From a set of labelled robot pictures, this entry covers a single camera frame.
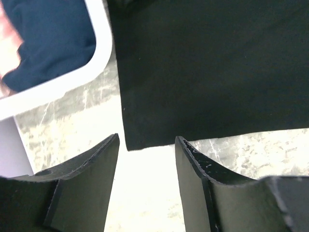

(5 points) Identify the navy rolled t-shirt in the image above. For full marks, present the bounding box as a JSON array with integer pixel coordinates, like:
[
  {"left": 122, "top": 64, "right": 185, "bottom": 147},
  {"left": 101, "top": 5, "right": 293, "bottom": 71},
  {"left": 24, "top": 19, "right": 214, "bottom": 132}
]
[{"left": 2, "top": 0, "right": 96, "bottom": 92}]

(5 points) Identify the black daisy t-shirt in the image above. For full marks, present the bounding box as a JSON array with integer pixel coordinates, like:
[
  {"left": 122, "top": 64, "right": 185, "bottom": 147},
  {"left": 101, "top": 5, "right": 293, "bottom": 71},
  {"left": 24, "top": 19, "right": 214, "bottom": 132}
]
[{"left": 108, "top": 0, "right": 309, "bottom": 150}]

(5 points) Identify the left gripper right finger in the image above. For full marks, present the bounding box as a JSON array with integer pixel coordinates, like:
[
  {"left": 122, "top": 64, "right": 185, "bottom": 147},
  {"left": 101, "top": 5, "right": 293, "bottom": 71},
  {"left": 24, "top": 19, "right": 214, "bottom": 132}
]
[{"left": 175, "top": 136, "right": 309, "bottom": 232}]

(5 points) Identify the white plastic basket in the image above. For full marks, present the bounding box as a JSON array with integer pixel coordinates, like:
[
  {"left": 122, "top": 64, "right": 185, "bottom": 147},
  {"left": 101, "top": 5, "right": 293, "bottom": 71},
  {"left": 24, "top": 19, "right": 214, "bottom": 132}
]
[{"left": 0, "top": 0, "right": 112, "bottom": 119}]

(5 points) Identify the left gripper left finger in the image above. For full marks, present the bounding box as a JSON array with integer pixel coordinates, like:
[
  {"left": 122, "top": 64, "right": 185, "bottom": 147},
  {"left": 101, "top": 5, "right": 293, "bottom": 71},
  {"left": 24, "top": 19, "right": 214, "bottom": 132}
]
[{"left": 0, "top": 134, "right": 120, "bottom": 232}]

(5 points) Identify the pink rolled t-shirt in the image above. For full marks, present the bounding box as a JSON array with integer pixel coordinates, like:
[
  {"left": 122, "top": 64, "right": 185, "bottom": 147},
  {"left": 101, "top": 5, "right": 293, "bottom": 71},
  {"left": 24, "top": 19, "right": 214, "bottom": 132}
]
[{"left": 0, "top": 2, "right": 23, "bottom": 98}]

